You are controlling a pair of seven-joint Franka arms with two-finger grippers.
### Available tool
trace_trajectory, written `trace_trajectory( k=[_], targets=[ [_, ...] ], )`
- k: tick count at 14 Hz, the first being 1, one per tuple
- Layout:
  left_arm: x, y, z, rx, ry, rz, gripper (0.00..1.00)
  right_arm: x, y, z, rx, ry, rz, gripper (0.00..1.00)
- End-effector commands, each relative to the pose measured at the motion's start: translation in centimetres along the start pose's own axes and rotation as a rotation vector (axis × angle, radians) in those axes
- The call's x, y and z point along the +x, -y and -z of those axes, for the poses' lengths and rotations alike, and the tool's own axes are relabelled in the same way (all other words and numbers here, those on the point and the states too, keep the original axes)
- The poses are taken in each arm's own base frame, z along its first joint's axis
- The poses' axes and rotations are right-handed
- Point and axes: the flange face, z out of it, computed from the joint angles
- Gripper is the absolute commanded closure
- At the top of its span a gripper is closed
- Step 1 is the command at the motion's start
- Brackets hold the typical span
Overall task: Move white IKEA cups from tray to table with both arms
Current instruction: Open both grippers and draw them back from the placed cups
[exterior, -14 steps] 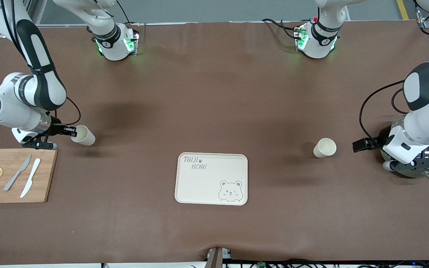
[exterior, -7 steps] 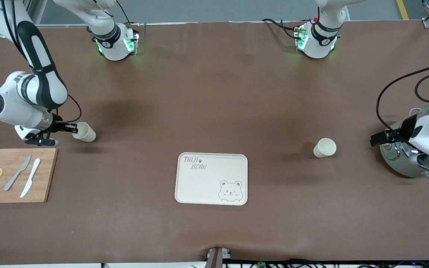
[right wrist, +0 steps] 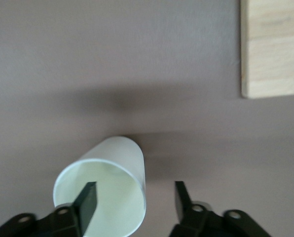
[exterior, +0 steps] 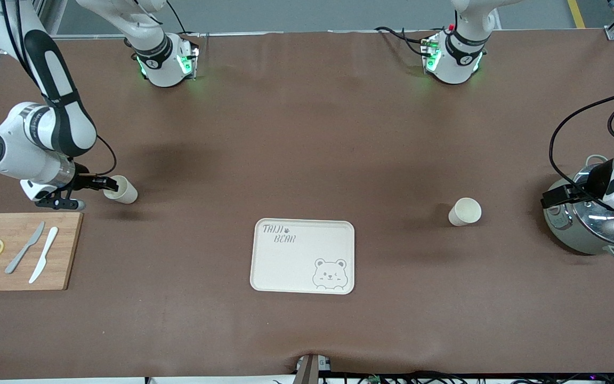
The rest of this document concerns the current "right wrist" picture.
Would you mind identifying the white plastic cup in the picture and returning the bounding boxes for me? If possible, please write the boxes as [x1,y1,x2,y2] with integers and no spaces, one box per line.
[52,135,147,237]

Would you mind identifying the wooden cutting board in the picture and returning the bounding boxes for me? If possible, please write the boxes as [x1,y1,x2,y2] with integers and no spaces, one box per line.
[240,0,294,99]

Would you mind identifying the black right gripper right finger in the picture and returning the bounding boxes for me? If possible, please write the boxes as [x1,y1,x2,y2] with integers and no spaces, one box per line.
[168,181,271,237]

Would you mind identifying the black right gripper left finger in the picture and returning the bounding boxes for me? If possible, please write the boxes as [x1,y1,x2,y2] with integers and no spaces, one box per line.
[0,181,98,237]

